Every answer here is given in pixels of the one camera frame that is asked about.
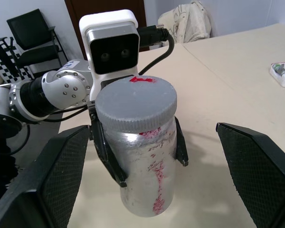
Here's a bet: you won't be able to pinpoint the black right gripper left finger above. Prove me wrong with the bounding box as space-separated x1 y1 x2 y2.
0 124 90 228

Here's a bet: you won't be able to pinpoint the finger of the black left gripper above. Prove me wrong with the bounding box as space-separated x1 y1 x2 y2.
89 120 128 188
174 117 190 167

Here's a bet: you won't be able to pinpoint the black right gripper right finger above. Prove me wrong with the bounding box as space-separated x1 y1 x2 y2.
215 122 285 228

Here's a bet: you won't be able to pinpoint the translucent plastic jar red marks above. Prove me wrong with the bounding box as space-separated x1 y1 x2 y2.
101 114 178 218

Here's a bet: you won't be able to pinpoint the grey ribbed jar lid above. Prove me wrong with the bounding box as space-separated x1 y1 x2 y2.
95 75 178 132

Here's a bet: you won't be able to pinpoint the white box of small parts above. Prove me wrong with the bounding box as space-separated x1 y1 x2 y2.
268 61 285 88

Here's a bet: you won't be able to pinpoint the black robot torso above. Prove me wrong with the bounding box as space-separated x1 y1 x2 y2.
0 113 23 202

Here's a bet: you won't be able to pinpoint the black white checkerboard panel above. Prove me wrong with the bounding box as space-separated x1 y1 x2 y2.
0 42 35 84

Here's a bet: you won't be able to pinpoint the dark brown door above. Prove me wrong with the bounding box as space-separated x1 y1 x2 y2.
64 0 147 60

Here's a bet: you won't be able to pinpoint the black office chair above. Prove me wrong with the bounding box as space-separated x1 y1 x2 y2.
6 9 68 75

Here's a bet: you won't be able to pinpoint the cream cloth over chair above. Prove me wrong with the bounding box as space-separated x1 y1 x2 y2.
157 0 216 45

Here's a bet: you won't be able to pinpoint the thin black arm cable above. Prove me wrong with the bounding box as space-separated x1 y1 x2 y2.
10 104 92 156

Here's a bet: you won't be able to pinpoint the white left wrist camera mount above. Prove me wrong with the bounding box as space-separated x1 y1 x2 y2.
78 9 143 107

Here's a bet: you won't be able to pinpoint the thick black camera cable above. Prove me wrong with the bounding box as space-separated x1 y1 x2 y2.
136 24 176 77

